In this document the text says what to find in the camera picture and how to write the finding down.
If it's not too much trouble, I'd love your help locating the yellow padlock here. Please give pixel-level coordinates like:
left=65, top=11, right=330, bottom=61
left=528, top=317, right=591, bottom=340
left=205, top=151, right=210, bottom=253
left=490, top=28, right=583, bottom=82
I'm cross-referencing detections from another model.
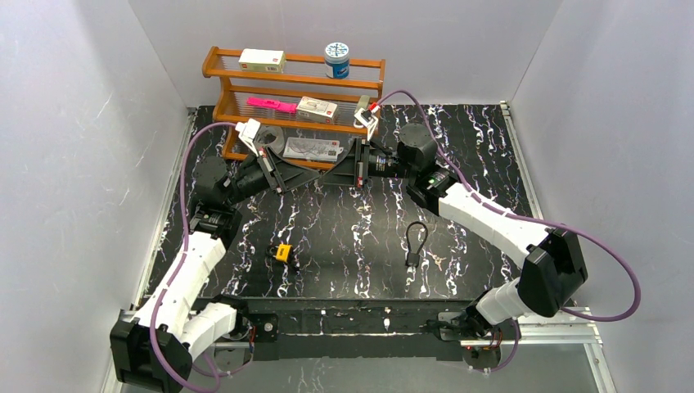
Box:
left=265, top=244, right=300, bottom=272

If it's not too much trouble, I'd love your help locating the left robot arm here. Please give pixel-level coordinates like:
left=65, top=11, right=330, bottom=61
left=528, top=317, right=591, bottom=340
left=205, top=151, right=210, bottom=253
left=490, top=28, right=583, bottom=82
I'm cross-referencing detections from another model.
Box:
left=110, top=148, right=321, bottom=392

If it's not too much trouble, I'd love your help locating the clear tape roll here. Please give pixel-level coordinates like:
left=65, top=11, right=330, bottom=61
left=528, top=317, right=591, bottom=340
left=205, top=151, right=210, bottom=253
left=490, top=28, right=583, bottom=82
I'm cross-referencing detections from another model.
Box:
left=255, top=124, right=286, bottom=156

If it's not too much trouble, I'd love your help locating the flat packaged card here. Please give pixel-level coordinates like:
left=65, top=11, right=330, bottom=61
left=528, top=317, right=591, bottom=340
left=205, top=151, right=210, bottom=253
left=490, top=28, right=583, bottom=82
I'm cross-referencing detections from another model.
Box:
left=282, top=137, right=344, bottom=163

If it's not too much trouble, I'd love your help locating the pink flat tool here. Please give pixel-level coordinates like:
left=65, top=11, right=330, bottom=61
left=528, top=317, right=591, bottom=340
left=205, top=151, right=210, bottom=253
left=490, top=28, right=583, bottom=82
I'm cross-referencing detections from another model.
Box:
left=246, top=97, right=297, bottom=114

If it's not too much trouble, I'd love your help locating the wooden three-tier shelf rack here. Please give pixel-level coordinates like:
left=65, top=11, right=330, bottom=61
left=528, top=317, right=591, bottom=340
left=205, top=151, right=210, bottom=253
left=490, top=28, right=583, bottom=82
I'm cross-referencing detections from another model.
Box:
left=202, top=47, right=386, bottom=137

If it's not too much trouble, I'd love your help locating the beige small stapler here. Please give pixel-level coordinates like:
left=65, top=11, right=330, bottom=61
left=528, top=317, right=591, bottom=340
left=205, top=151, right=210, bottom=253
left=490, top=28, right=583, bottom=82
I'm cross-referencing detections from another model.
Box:
left=353, top=95, right=370, bottom=129

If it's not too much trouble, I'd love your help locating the white box middle shelf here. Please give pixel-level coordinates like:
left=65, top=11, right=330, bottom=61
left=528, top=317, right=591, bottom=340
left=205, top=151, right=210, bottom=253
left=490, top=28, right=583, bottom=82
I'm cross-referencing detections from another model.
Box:
left=295, top=97, right=338, bottom=124

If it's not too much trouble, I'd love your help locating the white box shelf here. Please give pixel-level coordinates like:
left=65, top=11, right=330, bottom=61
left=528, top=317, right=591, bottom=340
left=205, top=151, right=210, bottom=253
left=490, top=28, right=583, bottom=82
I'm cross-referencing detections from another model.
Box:
left=295, top=97, right=338, bottom=124
left=238, top=48, right=286, bottom=74

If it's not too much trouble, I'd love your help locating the white box top shelf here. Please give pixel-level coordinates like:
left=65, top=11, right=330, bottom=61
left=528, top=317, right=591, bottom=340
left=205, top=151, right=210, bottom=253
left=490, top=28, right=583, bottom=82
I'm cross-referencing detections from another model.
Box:
left=238, top=48, right=286, bottom=74

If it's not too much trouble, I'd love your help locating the blue round jar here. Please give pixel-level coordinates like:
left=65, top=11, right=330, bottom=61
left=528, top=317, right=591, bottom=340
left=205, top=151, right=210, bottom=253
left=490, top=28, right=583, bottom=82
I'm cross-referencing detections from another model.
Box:
left=324, top=42, right=350, bottom=79

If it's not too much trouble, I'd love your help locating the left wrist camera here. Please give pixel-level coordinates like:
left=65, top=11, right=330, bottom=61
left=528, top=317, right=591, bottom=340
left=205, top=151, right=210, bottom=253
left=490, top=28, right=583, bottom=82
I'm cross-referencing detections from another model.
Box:
left=234, top=118, right=261, bottom=156

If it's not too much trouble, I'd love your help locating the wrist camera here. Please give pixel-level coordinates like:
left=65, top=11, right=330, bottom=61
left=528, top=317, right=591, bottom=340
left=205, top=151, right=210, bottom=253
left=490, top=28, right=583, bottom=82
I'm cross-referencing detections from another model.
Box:
left=234, top=118, right=261, bottom=156
left=354, top=103, right=380, bottom=142

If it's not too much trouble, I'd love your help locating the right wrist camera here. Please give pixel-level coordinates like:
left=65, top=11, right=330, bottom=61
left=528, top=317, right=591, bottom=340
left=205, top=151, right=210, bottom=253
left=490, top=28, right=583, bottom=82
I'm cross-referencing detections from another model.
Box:
left=354, top=103, right=380, bottom=142

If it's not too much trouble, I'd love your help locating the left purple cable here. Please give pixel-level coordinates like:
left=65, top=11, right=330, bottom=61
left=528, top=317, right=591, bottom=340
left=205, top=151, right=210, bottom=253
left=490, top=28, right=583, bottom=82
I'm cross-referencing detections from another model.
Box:
left=149, top=121, right=240, bottom=393

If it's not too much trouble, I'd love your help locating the purple cable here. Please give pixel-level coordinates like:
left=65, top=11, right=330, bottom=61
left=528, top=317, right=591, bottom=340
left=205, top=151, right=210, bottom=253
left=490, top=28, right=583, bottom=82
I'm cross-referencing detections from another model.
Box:
left=149, top=121, right=240, bottom=393
left=376, top=89, right=642, bottom=375

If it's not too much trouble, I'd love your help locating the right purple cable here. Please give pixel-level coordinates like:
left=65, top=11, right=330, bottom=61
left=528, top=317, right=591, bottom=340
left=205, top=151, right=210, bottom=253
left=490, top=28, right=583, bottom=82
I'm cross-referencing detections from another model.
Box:
left=376, top=89, right=642, bottom=375

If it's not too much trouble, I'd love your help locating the black cable loop lock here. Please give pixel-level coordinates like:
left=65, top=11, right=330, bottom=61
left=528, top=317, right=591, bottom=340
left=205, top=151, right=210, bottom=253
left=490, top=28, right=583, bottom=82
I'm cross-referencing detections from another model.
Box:
left=405, top=221, right=429, bottom=268

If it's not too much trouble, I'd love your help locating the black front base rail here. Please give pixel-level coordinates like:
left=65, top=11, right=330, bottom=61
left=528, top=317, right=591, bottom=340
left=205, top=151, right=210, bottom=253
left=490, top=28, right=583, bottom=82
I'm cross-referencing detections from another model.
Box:
left=178, top=295, right=560, bottom=362

